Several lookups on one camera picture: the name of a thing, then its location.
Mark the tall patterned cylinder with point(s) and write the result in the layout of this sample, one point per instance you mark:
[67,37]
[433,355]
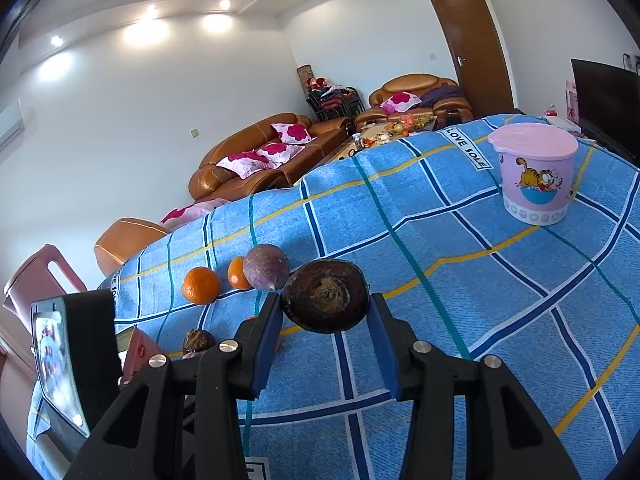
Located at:
[304,72]

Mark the large pink floral cushion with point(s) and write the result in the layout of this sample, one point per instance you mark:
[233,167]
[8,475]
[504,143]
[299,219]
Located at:
[192,212]

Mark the brown leather sofa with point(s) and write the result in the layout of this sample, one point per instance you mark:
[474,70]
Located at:
[225,187]

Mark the blue plaid blanket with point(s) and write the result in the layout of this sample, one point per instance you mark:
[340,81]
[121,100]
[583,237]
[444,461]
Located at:
[450,260]

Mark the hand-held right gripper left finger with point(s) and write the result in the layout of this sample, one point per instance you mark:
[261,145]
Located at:
[266,340]

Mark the brown leather armchair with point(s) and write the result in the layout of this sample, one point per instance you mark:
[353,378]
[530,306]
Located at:
[407,82]

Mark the red plush toy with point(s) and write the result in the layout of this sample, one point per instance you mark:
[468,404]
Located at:
[317,82]

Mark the brown wooden door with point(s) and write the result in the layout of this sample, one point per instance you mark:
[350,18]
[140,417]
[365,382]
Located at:
[475,55]

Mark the wooden coffee table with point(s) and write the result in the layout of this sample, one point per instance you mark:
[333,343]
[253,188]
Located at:
[342,152]

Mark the pink plastic chair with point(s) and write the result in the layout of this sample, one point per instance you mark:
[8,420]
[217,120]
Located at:
[30,280]

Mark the assorted fruit pile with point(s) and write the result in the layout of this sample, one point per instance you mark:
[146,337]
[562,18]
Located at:
[405,122]

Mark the large orange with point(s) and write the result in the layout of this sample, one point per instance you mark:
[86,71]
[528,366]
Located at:
[201,285]

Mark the stacked black chairs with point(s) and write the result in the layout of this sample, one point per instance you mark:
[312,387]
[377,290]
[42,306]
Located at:
[335,105]

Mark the small dark brown fruit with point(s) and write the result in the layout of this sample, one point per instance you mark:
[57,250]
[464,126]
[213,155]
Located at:
[197,342]

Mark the black television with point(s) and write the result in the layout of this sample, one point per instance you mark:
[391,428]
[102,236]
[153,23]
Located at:
[605,95]

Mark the red flat box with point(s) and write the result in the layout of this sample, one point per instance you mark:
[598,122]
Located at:
[142,352]

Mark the small orange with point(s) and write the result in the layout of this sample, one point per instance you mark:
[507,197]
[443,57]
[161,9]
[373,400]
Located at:
[236,274]

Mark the white air conditioner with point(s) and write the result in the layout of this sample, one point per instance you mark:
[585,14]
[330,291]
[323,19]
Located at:
[10,122]

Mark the large dark brown round fruit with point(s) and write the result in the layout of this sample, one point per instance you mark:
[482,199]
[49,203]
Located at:
[325,295]

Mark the pink lidded cartoon bucket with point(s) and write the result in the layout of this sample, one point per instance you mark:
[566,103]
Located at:
[535,175]

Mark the purple cloth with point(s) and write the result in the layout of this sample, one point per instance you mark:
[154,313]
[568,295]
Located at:
[445,94]

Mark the brown leather ottoman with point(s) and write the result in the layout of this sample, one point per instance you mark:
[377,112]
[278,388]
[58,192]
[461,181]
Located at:
[125,245]

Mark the purple passion fruit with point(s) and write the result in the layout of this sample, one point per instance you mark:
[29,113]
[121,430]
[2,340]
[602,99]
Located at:
[265,266]

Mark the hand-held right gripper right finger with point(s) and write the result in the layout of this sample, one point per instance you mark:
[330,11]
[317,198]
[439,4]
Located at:
[384,345]

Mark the pink floral pillow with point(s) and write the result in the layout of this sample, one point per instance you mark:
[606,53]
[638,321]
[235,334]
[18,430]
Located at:
[280,152]
[242,162]
[292,132]
[400,102]

